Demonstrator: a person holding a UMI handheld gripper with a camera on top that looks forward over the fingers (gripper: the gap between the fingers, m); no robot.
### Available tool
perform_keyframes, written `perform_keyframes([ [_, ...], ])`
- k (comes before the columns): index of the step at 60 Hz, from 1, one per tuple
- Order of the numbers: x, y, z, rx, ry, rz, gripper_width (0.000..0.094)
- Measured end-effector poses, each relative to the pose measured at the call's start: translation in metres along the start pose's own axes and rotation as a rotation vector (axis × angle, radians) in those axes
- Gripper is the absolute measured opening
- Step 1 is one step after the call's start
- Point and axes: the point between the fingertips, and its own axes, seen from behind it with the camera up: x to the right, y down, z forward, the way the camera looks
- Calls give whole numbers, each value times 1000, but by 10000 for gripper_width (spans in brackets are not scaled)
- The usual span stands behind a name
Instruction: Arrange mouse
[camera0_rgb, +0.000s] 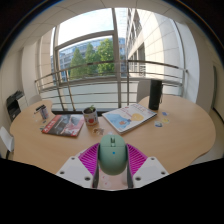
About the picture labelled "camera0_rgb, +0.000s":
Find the red cover magazine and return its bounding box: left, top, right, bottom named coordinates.
left=41, top=114, right=86, bottom=138

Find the black printer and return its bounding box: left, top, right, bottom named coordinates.
left=5, top=90, right=26, bottom=123

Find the pen holder cup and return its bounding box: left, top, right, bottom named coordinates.
left=39, top=104, right=50, bottom=120

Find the small brown sticker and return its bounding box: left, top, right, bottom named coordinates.
left=92, top=127, right=105, bottom=136

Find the white red plant pot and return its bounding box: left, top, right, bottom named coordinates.
left=82, top=105, right=99, bottom=127

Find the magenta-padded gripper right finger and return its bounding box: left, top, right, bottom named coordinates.
left=125, top=143, right=170, bottom=189

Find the black cylindrical bottle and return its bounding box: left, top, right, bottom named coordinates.
left=148, top=79, right=164, bottom=111

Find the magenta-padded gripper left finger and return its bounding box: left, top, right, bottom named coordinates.
left=55, top=142, right=101, bottom=189

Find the mint green computer mouse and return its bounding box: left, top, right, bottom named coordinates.
left=97, top=133, right=129, bottom=176

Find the light blue cover magazine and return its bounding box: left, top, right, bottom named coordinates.
left=101, top=103, right=158, bottom=135

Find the metal balcony railing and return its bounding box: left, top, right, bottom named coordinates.
left=34, top=59, right=188, bottom=111

